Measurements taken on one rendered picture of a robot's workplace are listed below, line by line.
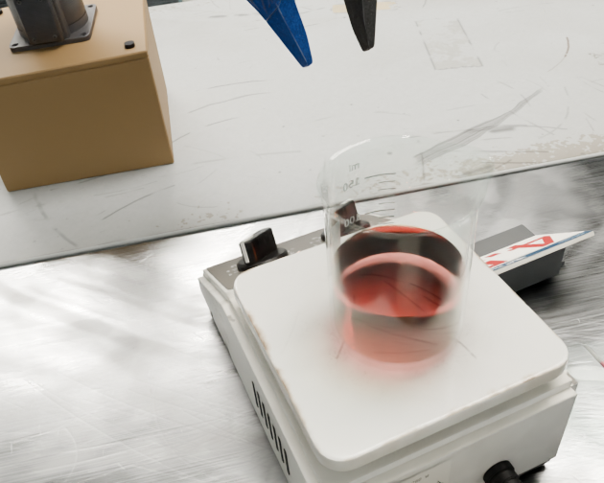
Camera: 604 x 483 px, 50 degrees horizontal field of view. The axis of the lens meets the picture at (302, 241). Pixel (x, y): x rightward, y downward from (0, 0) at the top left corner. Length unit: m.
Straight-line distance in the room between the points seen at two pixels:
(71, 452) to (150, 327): 0.09
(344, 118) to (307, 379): 0.37
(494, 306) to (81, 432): 0.24
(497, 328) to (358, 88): 0.41
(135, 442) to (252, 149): 0.29
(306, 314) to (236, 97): 0.40
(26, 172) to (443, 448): 0.42
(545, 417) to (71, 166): 0.43
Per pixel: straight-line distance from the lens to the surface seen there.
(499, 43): 0.76
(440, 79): 0.69
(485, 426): 0.30
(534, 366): 0.30
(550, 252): 0.42
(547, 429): 0.33
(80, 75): 0.55
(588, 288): 0.46
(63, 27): 0.58
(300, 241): 0.42
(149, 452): 0.38
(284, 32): 0.39
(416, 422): 0.27
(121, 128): 0.57
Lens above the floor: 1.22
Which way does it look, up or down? 41 degrees down
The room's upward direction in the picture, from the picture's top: 5 degrees counter-clockwise
